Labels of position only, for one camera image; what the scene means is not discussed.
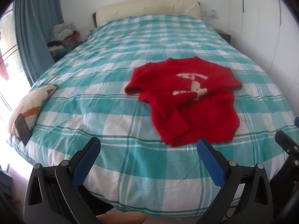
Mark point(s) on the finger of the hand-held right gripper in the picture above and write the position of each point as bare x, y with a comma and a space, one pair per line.
285, 142

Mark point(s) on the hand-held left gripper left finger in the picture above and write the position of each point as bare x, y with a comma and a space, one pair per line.
87, 162

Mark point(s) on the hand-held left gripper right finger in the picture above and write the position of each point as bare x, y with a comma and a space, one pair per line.
211, 162

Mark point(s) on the red knitted sweater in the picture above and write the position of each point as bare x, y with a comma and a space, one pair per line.
198, 112

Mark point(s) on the pile of mixed clothes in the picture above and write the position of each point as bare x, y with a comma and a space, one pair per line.
62, 37

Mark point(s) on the black phone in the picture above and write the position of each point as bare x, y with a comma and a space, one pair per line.
22, 129

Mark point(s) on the bed with teal checked bedspread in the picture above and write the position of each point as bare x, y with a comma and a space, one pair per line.
112, 93

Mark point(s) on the cream patterned pillow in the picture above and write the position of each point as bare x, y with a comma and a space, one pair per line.
29, 107

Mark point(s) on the dark bedside table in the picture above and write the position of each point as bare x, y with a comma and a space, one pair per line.
224, 35

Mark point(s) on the white wardrobe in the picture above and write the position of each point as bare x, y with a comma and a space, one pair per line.
259, 16

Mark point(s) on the blue curtain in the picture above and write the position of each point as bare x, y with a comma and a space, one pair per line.
32, 28

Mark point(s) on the cream padded headboard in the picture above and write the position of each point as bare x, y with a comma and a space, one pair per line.
149, 8

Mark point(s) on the white wall socket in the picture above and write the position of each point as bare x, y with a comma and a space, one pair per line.
211, 14

